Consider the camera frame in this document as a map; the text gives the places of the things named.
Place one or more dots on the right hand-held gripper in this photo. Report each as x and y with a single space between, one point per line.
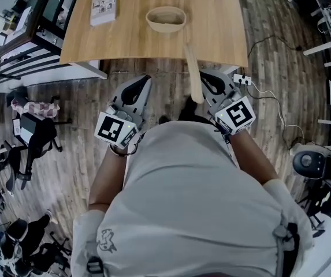
236 115

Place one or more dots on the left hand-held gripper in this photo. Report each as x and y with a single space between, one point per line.
110 128

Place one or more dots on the person's right forearm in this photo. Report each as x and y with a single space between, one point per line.
252 160

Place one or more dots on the person's left forearm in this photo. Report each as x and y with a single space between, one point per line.
104 180

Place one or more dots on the white power strip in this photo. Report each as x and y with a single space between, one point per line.
242 79

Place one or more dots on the white booklet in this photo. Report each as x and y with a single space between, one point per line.
103 9

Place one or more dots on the pink checked cloth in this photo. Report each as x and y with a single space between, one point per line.
38 108

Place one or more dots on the black office chair with cloth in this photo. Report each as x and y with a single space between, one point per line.
38 143

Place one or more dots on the person's white shirt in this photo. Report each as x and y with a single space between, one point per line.
188 198

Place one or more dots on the black grey office chair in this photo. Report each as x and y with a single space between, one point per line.
321 169

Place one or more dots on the black metal railing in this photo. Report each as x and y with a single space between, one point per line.
42 4

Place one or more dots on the white table frame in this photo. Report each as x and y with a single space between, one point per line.
91 69

